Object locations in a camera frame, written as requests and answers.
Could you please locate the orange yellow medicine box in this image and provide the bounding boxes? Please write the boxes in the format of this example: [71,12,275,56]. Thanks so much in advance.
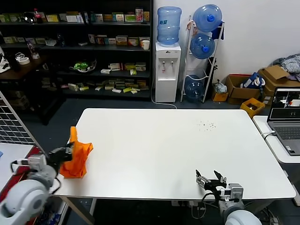
[115,35,129,46]

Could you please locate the clear plastic water bottle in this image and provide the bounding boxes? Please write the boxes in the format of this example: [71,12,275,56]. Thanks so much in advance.
[26,40,40,60]

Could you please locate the shiny metal bowl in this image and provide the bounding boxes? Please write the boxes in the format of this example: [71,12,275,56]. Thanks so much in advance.
[23,11,38,23]

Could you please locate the white dispenser power cord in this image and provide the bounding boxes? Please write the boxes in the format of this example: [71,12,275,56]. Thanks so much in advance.
[150,77,178,110]

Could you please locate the large open cardboard box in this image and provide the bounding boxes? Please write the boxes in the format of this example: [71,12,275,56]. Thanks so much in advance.
[225,74,263,105]

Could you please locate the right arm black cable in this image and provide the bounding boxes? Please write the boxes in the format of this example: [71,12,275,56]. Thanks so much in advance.
[202,191,220,205]

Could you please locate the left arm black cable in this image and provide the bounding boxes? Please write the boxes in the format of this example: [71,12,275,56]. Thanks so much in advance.
[9,160,31,176]

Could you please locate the white red medicine box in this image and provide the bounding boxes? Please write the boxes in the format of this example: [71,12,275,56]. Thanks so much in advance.
[109,63,124,72]

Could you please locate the white water dispenser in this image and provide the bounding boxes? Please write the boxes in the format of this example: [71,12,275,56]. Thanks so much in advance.
[155,43,182,103]

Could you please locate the orange t-shirt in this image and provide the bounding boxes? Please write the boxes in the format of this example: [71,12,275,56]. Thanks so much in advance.
[60,126,94,179]

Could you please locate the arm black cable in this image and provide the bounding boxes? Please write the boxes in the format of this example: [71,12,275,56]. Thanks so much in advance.
[202,191,220,205]
[9,160,31,176]

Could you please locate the pink printed box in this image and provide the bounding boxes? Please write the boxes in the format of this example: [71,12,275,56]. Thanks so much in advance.
[135,8,144,23]

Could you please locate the grey crumpled plastic bag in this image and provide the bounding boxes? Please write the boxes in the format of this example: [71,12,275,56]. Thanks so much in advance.
[213,79,228,93]

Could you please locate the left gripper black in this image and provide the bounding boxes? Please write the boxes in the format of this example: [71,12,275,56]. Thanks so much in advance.
[48,142,75,168]

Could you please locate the white work table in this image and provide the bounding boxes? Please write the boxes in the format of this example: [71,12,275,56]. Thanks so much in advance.
[50,108,297,225]

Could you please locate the yellow plastic bin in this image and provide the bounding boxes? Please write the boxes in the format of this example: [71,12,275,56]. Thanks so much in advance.
[240,97,266,118]

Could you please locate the left wrist grey camera box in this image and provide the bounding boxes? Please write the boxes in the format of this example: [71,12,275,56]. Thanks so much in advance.
[28,154,47,170]

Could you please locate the pile of grey blue clothes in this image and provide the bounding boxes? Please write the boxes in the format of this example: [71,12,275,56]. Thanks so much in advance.
[270,53,300,83]

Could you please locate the white wire grid panel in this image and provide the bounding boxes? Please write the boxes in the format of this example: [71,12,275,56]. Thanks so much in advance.
[0,90,46,153]

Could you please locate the white tape roll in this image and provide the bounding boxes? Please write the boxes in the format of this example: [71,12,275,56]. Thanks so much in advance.
[15,52,30,65]

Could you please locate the white side table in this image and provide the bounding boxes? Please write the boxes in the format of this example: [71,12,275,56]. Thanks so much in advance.
[252,115,300,206]

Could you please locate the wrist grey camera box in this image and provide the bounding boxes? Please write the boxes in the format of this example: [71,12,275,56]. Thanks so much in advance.
[228,183,244,200]
[28,154,47,170]

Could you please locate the scattered dark crumbs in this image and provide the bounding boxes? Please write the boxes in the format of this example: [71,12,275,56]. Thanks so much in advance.
[196,120,217,132]

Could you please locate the blue white shopping bag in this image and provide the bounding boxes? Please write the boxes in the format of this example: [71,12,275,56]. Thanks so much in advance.
[242,72,266,89]

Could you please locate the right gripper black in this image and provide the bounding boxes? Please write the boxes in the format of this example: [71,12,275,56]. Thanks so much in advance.
[195,170,227,195]

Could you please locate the right wrist grey camera box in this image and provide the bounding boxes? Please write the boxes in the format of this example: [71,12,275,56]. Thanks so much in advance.
[228,183,244,200]

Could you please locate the upright blue water jug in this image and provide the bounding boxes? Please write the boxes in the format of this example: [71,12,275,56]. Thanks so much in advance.
[157,6,182,46]

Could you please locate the white power strip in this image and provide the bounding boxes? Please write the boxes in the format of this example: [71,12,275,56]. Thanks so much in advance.
[171,199,207,208]

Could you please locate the small open cardboard box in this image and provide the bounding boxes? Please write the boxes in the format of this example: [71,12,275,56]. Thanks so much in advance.
[211,83,229,102]

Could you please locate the black shelving unit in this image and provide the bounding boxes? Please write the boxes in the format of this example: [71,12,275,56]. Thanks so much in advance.
[0,0,154,102]

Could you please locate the tilted blue water jug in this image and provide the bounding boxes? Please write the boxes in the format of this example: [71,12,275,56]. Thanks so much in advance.
[184,75,205,99]
[192,4,223,33]
[189,33,216,60]

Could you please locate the cardboard box with raised flap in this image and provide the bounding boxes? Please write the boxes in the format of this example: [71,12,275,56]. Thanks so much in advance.
[257,65,300,104]

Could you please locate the white metal jug rack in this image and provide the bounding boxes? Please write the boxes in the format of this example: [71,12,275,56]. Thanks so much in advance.
[180,15,225,103]

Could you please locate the grey open laptop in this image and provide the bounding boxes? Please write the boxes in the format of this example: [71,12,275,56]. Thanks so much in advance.
[267,87,300,156]

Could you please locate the cola bottle red cap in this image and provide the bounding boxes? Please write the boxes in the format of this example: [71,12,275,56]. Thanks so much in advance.
[33,8,44,24]

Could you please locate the brown wooden table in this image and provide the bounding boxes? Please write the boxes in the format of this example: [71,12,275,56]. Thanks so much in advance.
[0,55,63,127]

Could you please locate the black tripod stand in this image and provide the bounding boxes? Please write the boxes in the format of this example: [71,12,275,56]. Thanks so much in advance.
[206,56,218,94]

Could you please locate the green snack bags in wrap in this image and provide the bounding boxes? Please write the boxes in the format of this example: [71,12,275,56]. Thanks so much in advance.
[69,59,98,74]

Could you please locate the red edged white cart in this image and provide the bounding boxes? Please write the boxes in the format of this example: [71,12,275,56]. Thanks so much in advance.
[0,143,47,225]

